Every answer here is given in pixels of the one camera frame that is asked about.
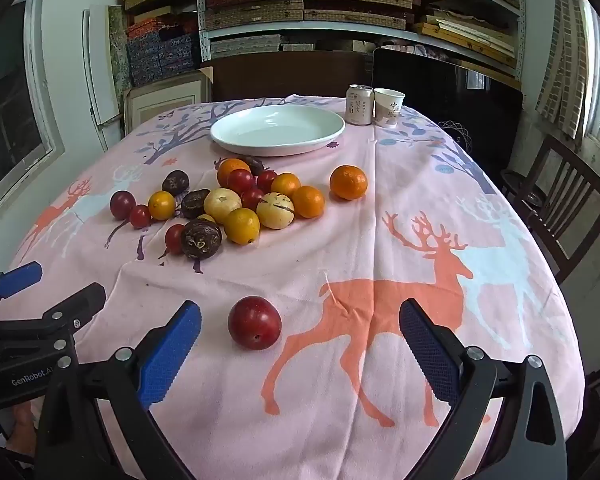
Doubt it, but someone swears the striped yellow pepino melon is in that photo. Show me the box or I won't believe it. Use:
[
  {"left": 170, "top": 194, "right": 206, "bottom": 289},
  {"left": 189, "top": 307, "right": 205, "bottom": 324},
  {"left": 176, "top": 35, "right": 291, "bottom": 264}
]
[{"left": 256, "top": 192, "right": 295, "bottom": 230}]

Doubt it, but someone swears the black glossy panel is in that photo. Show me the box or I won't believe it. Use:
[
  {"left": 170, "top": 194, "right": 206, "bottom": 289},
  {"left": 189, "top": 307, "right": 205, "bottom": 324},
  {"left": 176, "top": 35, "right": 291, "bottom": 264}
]
[{"left": 371, "top": 47, "right": 525, "bottom": 181}]

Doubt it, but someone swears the pale yellow pepino melon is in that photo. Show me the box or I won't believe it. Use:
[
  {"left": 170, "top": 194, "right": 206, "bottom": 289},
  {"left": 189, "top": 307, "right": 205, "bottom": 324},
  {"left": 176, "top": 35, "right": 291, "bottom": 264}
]
[{"left": 203, "top": 187, "right": 242, "bottom": 224}]

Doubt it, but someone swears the printed paper cup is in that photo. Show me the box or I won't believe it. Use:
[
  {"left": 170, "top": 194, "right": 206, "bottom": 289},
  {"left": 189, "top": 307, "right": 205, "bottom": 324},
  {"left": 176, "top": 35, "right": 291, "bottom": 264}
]
[{"left": 373, "top": 88, "right": 406, "bottom": 127}]

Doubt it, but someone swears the grey marbled board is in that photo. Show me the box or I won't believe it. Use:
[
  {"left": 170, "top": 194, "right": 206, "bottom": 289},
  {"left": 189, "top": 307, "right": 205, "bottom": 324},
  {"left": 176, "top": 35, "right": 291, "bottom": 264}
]
[{"left": 109, "top": 5, "right": 131, "bottom": 91}]

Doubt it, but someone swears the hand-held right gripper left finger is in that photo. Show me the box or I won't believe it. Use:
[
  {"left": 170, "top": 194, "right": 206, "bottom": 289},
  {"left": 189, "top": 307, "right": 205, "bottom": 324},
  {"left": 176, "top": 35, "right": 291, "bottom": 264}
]
[{"left": 34, "top": 300, "right": 203, "bottom": 480}]

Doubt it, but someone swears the pink deer printed tablecloth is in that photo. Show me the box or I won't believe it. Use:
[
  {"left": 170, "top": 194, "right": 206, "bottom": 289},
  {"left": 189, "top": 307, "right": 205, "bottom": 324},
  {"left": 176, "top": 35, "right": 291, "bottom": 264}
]
[{"left": 7, "top": 92, "right": 581, "bottom": 480}]

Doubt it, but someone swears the brick pattern curtain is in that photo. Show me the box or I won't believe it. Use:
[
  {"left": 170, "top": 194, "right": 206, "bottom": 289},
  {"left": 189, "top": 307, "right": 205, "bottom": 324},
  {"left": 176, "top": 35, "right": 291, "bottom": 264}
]
[{"left": 535, "top": 0, "right": 591, "bottom": 138}]

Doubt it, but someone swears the dark wooden chair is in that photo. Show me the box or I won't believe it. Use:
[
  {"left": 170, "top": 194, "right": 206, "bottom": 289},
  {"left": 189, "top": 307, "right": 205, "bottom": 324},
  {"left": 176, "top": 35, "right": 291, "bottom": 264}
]
[{"left": 500, "top": 134, "right": 600, "bottom": 286}]

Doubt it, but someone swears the white metal shelf rack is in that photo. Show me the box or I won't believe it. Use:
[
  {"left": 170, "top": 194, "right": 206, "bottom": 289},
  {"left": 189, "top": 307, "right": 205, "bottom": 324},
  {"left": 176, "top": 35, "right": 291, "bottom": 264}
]
[{"left": 195, "top": 0, "right": 528, "bottom": 81}]

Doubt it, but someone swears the stack of blue patterned boxes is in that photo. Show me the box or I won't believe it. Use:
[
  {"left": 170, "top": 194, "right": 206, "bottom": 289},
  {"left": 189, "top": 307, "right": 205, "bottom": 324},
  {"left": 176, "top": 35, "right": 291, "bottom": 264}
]
[{"left": 125, "top": 17, "right": 203, "bottom": 86}]

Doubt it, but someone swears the dark red plum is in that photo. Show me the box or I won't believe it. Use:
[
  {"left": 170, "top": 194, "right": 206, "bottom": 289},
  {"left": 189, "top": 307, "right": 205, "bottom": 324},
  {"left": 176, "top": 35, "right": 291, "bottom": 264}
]
[{"left": 110, "top": 190, "right": 137, "bottom": 221}]

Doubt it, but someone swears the orange tangerine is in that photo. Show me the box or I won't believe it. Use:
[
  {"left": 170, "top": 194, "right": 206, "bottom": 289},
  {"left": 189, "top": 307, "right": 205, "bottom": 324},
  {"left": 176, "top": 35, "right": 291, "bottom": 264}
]
[
  {"left": 329, "top": 164, "right": 369, "bottom": 201},
  {"left": 216, "top": 158, "right": 251, "bottom": 188},
  {"left": 291, "top": 185, "right": 326, "bottom": 219}
]

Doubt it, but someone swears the brown wooden panel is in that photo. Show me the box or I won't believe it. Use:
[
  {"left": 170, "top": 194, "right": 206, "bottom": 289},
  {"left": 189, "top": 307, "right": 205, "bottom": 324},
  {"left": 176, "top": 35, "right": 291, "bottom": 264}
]
[{"left": 200, "top": 51, "right": 376, "bottom": 103}]

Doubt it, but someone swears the white board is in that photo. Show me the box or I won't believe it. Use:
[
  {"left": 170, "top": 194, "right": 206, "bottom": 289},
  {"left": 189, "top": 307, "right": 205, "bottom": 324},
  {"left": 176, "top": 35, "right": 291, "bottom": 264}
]
[{"left": 82, "top": 5, "right": 123, "bottom": 126}]

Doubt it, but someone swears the wooden picture frame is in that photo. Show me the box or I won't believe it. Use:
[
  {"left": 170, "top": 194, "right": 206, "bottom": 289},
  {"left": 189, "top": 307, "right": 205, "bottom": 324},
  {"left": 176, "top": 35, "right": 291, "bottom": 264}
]
[{"left": 124, "top": 67, "right": 215, "bottom": 133}]

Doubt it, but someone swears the white plate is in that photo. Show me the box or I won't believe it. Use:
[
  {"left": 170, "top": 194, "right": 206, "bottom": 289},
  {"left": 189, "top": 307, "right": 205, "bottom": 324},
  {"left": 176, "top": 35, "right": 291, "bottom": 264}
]
[{"left": 210, "top": 105, "right": 346, "bottom": 157}]

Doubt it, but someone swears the pink cloth bundle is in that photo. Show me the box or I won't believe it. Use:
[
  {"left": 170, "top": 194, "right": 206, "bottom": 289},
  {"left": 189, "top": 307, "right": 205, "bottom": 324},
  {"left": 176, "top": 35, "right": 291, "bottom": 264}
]
[{"left": 380, "top": 40, "right": 441, "bottom": 58}]

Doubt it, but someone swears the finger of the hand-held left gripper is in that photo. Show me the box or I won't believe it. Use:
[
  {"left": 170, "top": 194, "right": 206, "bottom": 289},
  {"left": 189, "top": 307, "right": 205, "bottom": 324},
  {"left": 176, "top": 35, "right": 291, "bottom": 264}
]
[
  {"left": 0, "top": 282, "right": 107, "bottom": 336},
  {"left": 0, "top": 261, "right": 44, "bottom": 319}
]

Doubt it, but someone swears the yellow-orange small citrus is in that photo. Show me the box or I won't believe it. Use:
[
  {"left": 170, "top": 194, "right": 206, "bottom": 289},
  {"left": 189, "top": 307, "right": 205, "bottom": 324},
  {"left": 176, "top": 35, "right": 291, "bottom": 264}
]
[
  {"left": 223, "top": 207, "right": 261, "bottom": 246},
  {"left": 270, "top": 172, "right": 302, "bottom": 198},
  {"left": 148, "top": 190, "right": 176, "bottom": 221}
]

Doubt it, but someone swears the beverage can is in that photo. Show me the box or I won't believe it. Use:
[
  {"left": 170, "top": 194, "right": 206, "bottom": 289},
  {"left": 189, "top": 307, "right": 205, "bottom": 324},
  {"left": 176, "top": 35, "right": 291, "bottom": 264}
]
[{"left": 345, "top": 84, "right": 376, "bottom": 126}]

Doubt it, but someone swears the white framed window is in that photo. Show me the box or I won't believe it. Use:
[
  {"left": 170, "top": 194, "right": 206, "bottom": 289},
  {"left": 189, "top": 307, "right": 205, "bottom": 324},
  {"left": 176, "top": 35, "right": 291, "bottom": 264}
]
[{"left": 0, "top": 0, "right": 66, "bottom": 221}]

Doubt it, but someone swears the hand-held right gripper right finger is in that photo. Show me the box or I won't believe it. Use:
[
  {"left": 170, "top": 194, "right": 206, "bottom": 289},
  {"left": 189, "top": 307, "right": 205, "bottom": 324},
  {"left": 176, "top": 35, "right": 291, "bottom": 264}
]
[{"left": 399, "top": 298, "right": 568, "bottom": 480}]

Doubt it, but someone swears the stack of woven boxes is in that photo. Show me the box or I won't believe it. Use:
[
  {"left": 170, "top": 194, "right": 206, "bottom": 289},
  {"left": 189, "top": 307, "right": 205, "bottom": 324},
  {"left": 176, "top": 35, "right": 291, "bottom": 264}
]
[{"left": 202, "top": 0, "right": 523, "bottom": 56}]

